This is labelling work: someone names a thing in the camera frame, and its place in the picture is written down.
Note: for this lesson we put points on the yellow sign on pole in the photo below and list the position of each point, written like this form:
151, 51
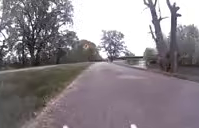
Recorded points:
86, 46

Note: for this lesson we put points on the leafy tree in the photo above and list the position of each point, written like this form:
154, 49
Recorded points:
112, 43

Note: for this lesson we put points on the bridge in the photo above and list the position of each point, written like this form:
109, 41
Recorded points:
130, 57

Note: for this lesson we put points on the grey asphalt path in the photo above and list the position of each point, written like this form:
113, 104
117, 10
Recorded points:
127, 100

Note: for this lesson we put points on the thick bare tree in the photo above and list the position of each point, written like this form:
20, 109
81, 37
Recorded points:
158, 36

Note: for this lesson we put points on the robot's own part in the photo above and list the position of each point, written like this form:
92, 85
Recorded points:
65, 126
133, 126

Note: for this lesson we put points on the row of leafy trees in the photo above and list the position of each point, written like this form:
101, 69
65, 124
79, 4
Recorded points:
37, 30

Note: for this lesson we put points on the slim bare tree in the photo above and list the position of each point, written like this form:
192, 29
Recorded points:
173, 36

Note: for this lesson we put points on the grass strip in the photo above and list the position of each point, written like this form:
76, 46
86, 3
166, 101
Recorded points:
20, 90

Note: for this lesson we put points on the pale grey road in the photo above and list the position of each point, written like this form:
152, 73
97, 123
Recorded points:
7, 71

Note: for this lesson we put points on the green bushes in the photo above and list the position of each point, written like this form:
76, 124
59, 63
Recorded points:
193, 43

